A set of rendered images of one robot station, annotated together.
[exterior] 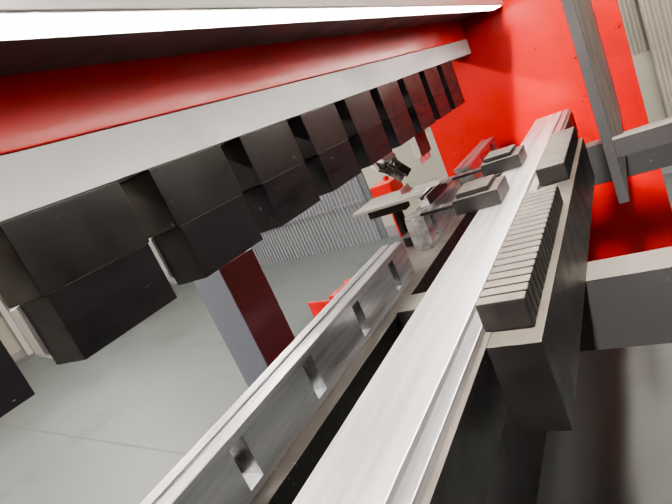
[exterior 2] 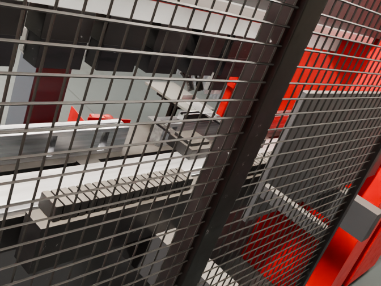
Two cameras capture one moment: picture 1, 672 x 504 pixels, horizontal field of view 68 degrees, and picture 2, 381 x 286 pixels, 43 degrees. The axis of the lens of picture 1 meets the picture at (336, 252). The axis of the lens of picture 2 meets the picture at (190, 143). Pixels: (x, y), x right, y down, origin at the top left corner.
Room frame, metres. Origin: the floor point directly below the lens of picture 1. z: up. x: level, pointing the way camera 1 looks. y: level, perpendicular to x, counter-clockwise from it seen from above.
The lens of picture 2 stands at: (-0.30, -0.38, 1.61)
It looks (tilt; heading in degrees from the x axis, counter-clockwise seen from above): 22 degrees down; 0
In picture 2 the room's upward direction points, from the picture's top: 22 degrees clockwise
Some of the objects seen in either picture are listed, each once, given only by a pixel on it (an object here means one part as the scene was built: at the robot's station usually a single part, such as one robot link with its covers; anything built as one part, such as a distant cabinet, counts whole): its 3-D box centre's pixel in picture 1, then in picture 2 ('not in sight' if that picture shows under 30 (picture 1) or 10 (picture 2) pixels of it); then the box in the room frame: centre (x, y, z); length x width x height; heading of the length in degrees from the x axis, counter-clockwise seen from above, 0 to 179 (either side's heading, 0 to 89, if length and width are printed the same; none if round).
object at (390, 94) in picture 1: (384, 117); (198, 49); (1.43, -0.28, 1.26); 0.15 x 0.09 x 0.17; 145
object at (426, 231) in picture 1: (438, 211); (189, 129); (1.53, -0.35, 0.92); 0.39 x 0.06 x 0.10; 145
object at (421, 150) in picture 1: (421, 146); (215, 83); (1.57, -0.38, 1.13); 0.10 x 0.02 x 0.10; 145
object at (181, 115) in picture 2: (433, 191); (197, 115); (1.54, -0.36, 0.99); 0.20 x 0.03 x 0.03; 145
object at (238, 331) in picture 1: (276, 372); (30, 125); (1.86, 0.41, 0.50); 0.18 x 0.18 x 1.00; 49
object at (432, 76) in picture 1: (427, 96); not in sight; (1.76, -0.50, 1.26); 0.15 x 0.09 x 0.17; 145
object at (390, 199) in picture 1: (395, 197); (179, 96); (1.66, -0.26, 1.00); 0.26 x 0.18 x 0.01; 55
